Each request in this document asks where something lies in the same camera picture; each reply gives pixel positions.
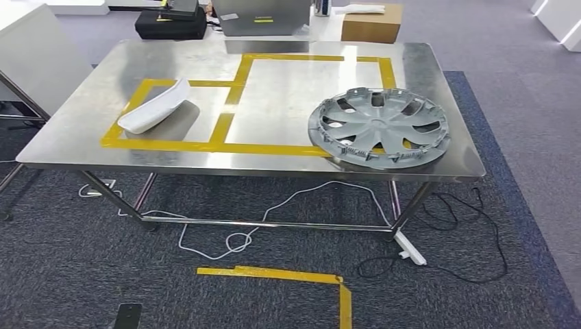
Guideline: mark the black equipment case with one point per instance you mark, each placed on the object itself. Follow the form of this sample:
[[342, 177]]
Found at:
[[170, 29]]

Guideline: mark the grey plastic wheel hubcap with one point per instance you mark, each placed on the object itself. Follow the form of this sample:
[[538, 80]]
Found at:
[[379, 123]]

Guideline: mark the brown cardboard box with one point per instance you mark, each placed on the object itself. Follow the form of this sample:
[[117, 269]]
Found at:
[[372, 29]]

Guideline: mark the black device on case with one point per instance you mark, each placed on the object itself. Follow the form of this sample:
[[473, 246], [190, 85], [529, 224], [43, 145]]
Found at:
[[181, 8]]

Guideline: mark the grey floor outlet box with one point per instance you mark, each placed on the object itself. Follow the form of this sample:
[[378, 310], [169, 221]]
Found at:
[[102, 187]]

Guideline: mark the white desk side panel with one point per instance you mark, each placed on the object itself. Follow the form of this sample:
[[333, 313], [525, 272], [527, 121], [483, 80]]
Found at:
[[41, 54]]

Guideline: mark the yellow tape on workbench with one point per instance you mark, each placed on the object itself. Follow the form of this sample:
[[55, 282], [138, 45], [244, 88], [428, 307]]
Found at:
[[230, 106]]

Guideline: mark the stainless steel workbench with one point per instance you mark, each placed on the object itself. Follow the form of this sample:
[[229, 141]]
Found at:
[[281, 91]]

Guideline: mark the yellow floor tape marking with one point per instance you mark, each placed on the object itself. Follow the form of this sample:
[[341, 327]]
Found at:
[[272, 274]]

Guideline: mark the white curved car body part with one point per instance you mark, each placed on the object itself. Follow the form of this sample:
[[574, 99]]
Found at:
[[154, 109]]

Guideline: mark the white power strip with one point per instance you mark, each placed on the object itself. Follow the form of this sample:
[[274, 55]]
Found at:
[[411, 249]]

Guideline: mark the white flat item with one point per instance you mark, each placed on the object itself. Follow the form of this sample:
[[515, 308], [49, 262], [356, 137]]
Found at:
[[358, 9]]

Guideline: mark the grey metal box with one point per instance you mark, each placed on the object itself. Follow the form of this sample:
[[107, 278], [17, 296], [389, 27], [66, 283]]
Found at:
[[281, 13]]

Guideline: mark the shiny metal can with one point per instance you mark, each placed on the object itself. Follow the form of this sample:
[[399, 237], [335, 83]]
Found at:
[[322, 8]]

